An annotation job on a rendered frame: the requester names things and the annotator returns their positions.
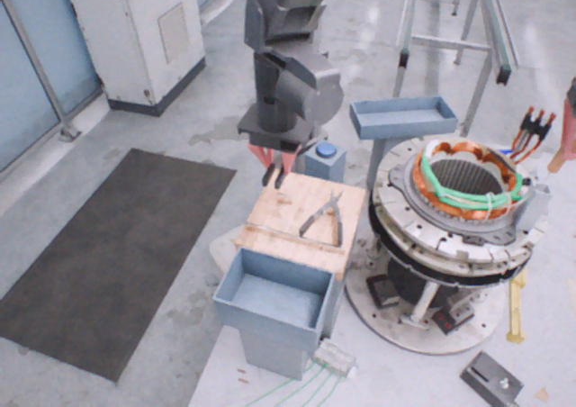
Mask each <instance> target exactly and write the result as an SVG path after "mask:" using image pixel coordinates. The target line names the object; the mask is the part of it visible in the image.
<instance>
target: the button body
mask: <svg viewBox="0 0 576 407"><path fill-rule="evenodd" d="M323 142H328V143H331V145H332V146H333V147H336V148H337V155H336V156H335V157H334V158H330V159H324V158H321V157H319V156H317V155H316V153H315V149H316V147H317V146H319V145H320V144H321V143H323ZM346 153H347V150H346V149H343V148H341V147H339V146H337V145H335V143H332V142H329V141H327V140H324V139H320V140H319V141H318V142H317V143H315V145H314V146H313V147H312V148H311V149H310V150H309V151H307V152H305V153H304V175H305V176H311V177H315V178H319V179H324V180H328V181H332V183H337V184H341V185H343V177H344V170H345V162H346Z"/></svg>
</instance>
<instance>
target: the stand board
mask: <svg viewBox="0 0 576 407"><path fill-rule="evenodd" d="M279 171H280V169H277V168H276V169H275V172H274V175H273V177H272V179H270V181H269V183H268V185H267V187H265V189H264V190H263V192H262V194H261V196H260V198H259V200H257V201H256V204H255V206H254V209H253V210H252V212H251V214H250V215H249V217H248V219H247V222H250V223H254V224H256V225H261V226H265V227H268V228H272V229H276V230H279V231H286V233H290V234H293V236H294V235H298V236H300V235H299V228H300V227H301V226H302V225H303V224H304V223H305V222H306V221H307V218H309V217H310V216H311V215H312V214H314V213H315V212H316V211H317V210H318V209H321V208H322V206H323V205H324V204H326V203H327V202H328V201H329V198H330V192H331V188H334V197H338V196H339V193H340V192H341V191H343V194H342V196H341V197H340V199H339V201H338V202H337V205H338V208H340V216H341V220H342V223H343V245H342V246H341V247H344V248H346V253H345V255H342V254H339V253H335V252H331V251H327V250H325V249H317V247H314V246H311V245H306V244H303V243H300V242H295V241H292V240H286V239H281V238H278V237H275V236H271V235H267V234H264V233H263V232H260V231H253V230H250V229H247V228H246V224H245V226H243V227H244V228H242V230H241V231H240V233H239V235H238V238H237V240H236V241H235V248H236V252H237V249H238V248H239V245H240V246H245V247H249V248H252V249H254V250H258V251H262V252H265V253H268V254H272V255H276V256H278V257H282V258H289V259H292V260H295V261H300V262H302V263H303V264H306V265H309V266H314V267H319V268H322V269H327V270H329V271H333V272H336V274H335V279H337V280H340V281H341V280H342V277H343V275H344V271H345V268H346V263H347V258H348V255H349V251H350V248H352V244H353V240H354V237H355V233H356V227H357V224H358V220H359V217H360V213H361V211H362V210H363V206H364V202H365V195H366V189H362V188H357V187H353V186H349V185H341V184H337V183H332V181H328V180H324V179H319V178H315V177H311V176H303V175H299V174H294V173H290V174H289V176H286V178H285V180H284V181H283V183H282V185H281V187H280V189H279V190H277V189H275V179H276V177H277V175H278V173H279ZM277 192H278V193H282V194H286V195H289V196H292V204H289V203H282V202H278V201H277V200H276V194H277ZM303 237H304V238H308V239H313V240H318V241H323V242H327V243H329V244H333V245H338V224H337V219H336V215H332V214H328V213H325V215H324V216H322V215H320V216H319V217H318V218H317V219H315V222H314V223H313V224H312V225H311V227H310V228H309V229H307V231H306V233H305V234H304V235H303Z"/></svg>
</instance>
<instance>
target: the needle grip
mask: <svg viewBox="0 0 576 407"><path fill-rule="evenodd" d="M575 148H576V138H574V142H573V145H572V149H571V151H574V150H575ZM562 155H563V144H562V146H561V147H560V148H559V150H558V151H557V152H556V154H555V155H554V157H553V158H552V160H551V161H550V162H549V165H548V166H547V169H548V170H549V171H550V172H551V173H558V172H559V170H560V169H561V168H562V166H563V164H564V162H565V161H566V160H567V159H564V158H563V157H562Z"/></svg>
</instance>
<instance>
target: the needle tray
mask: <svg viewBox="0 0 576 407"><path fill-rule="evenodd" d="M348 116H349V118H351V121H352V123H353V125H354V127H355V132H356V134H357V137H358V139H359V140H373V147H372V153H371V158H370V164H369V169H368V175H367V179H366V184H367V186H368V189H369V191H370V193H371V190H372V188H373V186H374V181H375V179H376V174H378V172H377V170H379V166H380V164H381V162H382V161H383V159H384V157H385V156H386V155H387V153H388V152H389V151H390V150H391V149H393V148H394V147H396V146H397V145H399V144H402V143H403V142H406V141H410V140H414V139H418V140H419V141H422V137H423V136H428V135H439V134H449V133H455V130H456V127H457V124H458V122H459V117H458V116H457V115H456V113H455V112H454V110H452V109H451V108H450V107H449V105H448V103H447V102H446V100H445V99H444V97H443V96H441V95H432V96H421V97H416V96H408V97H396V98H383V99H372V100H359V101H350V105H349V112H348Z"/></svg>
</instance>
